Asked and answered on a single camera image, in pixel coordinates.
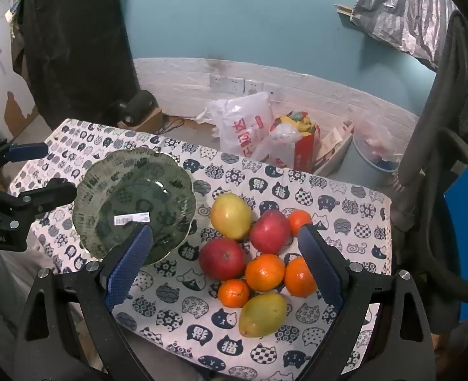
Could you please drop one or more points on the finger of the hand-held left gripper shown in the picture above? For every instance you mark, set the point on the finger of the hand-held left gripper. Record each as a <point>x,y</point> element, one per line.
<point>27,151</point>
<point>55,195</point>

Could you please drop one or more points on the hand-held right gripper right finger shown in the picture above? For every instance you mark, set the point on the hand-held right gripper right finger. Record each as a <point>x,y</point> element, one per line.
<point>321,270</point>

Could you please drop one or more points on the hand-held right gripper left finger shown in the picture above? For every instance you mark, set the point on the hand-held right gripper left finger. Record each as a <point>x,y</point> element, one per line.
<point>132,262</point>

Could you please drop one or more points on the large orange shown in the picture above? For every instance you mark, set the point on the large orange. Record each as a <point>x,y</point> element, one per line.
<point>297,280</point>
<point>265,272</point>

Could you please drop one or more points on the green glass bowl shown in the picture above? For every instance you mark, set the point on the green glass bowl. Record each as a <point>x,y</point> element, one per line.
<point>138,190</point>

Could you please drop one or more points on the green yellow mango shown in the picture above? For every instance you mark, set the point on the green yellow mango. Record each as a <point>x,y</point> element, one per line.
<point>262,314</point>

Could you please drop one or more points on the small orange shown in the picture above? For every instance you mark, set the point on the small orange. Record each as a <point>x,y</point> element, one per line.
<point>234,293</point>
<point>299,222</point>

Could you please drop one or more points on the red apple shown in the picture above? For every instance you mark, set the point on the red apple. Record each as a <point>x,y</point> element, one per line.
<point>270,232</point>
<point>222,258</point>

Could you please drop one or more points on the cat print tablecloth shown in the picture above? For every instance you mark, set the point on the cat print tablecloth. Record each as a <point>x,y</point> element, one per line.
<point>337,190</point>

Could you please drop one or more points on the grey blue bucket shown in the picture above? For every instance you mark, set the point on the grey blue bucket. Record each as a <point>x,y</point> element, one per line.
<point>357,166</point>

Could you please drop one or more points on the black hanging cloth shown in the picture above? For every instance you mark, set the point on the black hanging cloth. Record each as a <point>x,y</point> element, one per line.
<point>79,47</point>

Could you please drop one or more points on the red paper bag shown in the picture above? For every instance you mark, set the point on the red paper bag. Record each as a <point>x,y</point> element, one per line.
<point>305,151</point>

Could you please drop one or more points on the black speaker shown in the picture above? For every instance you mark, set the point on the black speaker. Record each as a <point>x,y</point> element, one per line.
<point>138,105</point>

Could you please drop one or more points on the brown paper bag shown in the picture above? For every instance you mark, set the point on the brown paper bag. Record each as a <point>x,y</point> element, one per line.
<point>333,147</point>

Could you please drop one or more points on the small cardboard box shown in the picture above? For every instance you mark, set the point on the small cardboard box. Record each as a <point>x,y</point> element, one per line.
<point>154,119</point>

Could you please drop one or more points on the blue panel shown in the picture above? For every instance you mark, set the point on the blue panel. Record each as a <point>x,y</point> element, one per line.
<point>466,238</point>

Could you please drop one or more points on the white plastic bag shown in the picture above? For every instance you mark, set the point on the white plastic bag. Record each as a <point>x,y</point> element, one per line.
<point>238,127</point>

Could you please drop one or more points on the grey striped cloth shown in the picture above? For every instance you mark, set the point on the grey striped cloth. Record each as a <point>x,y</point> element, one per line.
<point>404,8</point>

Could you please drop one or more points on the white wall socket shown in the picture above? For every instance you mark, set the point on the white wall socket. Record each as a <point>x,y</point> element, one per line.
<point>253,87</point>
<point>236,84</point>
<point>268,89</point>
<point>219,83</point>

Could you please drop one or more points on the wooden rail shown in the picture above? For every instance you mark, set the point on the wooden rail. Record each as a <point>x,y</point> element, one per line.
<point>346,11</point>

